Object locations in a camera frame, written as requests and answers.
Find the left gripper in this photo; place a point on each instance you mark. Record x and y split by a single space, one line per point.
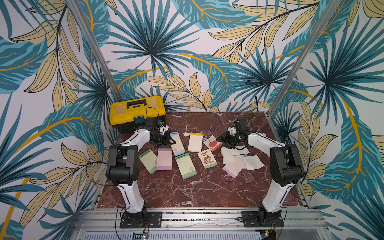
166 141

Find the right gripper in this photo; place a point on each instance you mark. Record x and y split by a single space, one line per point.
229 139

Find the purple flower lucky day pad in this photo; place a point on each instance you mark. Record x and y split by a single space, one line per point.
164 160

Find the torn cream page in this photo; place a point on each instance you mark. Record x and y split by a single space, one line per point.
228 157

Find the green house lucky day pad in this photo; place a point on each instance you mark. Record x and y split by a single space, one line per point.
149 160

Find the torn white page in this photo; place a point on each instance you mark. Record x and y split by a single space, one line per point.
253 162

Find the torn apple cover page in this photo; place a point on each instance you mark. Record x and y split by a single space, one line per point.
212 143

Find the torn pink page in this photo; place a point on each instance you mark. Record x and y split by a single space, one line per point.
234 168

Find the torn lucky day cover page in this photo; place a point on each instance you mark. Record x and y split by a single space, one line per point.
207 158

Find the yellow top memo pad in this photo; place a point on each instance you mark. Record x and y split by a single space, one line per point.
195 142

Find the green red lucky memo pad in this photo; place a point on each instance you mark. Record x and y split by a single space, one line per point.
186 166

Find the red apple memo pad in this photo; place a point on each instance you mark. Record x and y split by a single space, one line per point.
178 148

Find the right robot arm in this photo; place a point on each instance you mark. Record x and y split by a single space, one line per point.
286 169

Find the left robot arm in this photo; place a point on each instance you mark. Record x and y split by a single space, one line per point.
123 169

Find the yellow black toolbox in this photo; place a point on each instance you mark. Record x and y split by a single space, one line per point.
127 115

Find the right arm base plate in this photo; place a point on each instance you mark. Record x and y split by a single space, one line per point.
260 219

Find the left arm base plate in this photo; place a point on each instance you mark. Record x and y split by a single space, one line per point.
141 220

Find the aluminium front rail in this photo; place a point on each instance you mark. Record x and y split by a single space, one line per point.
221 223

